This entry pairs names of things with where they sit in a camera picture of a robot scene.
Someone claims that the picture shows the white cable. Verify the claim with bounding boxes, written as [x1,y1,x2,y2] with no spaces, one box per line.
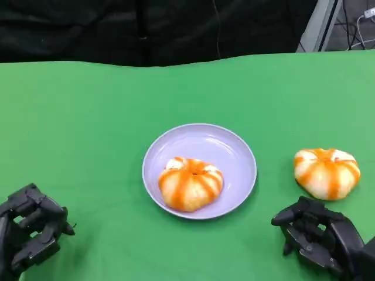
[350,13,375,50]

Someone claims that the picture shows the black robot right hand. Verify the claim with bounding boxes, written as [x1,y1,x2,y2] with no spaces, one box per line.
[271,196,367,281]

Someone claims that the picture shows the lilac plate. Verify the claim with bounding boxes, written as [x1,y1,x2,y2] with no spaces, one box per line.
[142,122,258,220]

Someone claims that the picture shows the black floor cables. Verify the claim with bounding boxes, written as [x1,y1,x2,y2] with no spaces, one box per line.
[333,0,375,51]

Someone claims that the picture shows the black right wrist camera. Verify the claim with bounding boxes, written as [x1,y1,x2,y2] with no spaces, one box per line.
[359,239,375,281]

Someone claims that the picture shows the orange white toy bread roll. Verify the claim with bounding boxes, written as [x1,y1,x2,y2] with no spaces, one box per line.
[294,148,362,201]
[158,156,224,212]

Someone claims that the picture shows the green table cloth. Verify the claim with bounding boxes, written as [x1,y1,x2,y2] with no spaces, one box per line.
[0,49,375,281]

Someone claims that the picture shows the black backdrop curtain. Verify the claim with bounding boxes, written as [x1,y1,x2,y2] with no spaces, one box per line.
[0,0,319,68]

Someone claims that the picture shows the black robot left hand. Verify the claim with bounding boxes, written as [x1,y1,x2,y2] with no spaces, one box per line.
[0,183,76,281]

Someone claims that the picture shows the grey metal frame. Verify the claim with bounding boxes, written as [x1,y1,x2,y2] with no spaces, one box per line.
[295,0,344,53]

